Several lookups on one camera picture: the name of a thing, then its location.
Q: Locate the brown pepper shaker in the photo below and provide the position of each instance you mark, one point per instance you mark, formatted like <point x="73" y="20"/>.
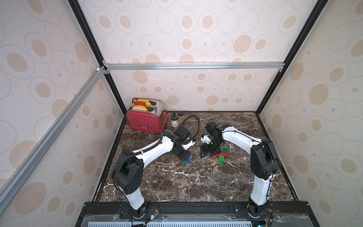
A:
<point x="181" y="117"/>

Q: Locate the aluminium horizontal frame bar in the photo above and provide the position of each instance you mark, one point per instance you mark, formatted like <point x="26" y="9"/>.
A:
<point x="192" y="66"/>

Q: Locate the blue small lego brick front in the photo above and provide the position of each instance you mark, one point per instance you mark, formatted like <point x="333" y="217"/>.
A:
<point x="189" y="160"/>

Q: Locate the yellow toy toast slice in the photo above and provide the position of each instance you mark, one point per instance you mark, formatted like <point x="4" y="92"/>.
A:
<point x="140" y="108"/>
<point x="141" y="102"/>

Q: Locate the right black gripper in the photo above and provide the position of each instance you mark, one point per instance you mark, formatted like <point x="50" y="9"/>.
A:
<point x="208" y="146"/>

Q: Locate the white salt shaker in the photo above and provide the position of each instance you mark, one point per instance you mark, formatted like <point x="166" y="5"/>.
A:
<point x="174" y="120"/>

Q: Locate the red toy toaster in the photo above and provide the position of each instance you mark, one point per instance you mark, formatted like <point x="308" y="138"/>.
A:
<point x="155" y="120"/>

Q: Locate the yellow toy toast slice front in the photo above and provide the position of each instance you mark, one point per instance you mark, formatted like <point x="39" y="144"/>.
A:
<point x="140" y="108"/>

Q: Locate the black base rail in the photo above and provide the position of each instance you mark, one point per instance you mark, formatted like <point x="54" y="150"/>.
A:
<point x="197" y="214"/>

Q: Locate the aluminium left frame bar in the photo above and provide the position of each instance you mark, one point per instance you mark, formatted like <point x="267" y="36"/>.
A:
<point x="27" y="167"/>

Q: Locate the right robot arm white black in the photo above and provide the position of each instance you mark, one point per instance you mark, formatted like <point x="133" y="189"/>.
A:
<point x="264" y="160"/>

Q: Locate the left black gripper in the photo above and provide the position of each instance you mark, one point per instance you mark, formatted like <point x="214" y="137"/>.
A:
<point x="185" y="156"/>

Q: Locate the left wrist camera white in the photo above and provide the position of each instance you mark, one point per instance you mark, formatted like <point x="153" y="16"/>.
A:
<point x="188" y="145"/>

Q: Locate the red long lego brick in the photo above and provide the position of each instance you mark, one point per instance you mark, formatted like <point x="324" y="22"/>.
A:
<point x="221" y="155"/>

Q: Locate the green small lego brick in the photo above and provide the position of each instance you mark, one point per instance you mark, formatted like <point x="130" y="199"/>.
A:
<point x="221" y="159"/>

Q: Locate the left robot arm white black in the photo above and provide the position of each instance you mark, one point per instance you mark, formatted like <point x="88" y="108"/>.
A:
<point x="128" y="171"/>

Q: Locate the yellow toy toast slice back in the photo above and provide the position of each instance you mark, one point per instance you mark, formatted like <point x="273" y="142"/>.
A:
<point x="141" y="102"/>

